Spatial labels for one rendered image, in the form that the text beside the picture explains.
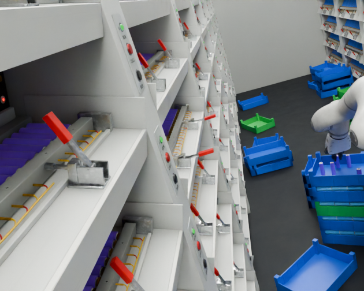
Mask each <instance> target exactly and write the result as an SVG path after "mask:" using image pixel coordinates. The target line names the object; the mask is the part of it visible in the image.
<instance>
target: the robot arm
mask: <svg viewBox="0 0 364 291"><path fill-rule="evenodd" d="M352 118H353V120H352V122H351V125H350V119H352ZM349 126H350V131H349ZM311 127H312V128H313V130H314V131H316V132H324V131H327V130H328V132H329V133H328V135H327V137H326V143H325V148H326V149H325V151H324V153H325V154H331V155H332V159H334V161H335V162H336V159H337V156H336V153H337V155H338V156H339V159H340V160H342V157H343V153H344V152H345V151H347V150H349V149H350V148H351V141H352V143H353V144H354V145H355V146H357V147H358V148H360V149H363V150H364V76H363V77H360V78H359V79H357V80H356V81H355V82H354V83H353V84H352V86H350V88H349V89H348V90H347V92H346V93H345V94H344V95H343V97H342V98H341V99H339V100H335V101H333V102H331V103H330V104H328V105H326V106H324V107H322V108H320V109H319V110H317V111H316V112H315V114H314V115H313V117H312V119H311Z"/></svg>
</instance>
